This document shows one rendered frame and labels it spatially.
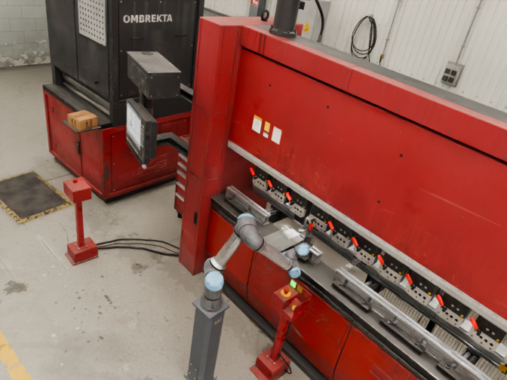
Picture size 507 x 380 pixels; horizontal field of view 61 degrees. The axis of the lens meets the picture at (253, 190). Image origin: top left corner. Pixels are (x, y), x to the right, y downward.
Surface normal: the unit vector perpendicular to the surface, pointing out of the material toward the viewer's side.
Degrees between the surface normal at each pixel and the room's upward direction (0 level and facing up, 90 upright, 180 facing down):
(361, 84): 90
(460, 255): 90
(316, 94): 90
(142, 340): 0
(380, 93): 90
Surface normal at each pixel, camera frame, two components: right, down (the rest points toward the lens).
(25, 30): 0.72, 0.46
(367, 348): -0.73, 0.25
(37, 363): 0.15, -0.84
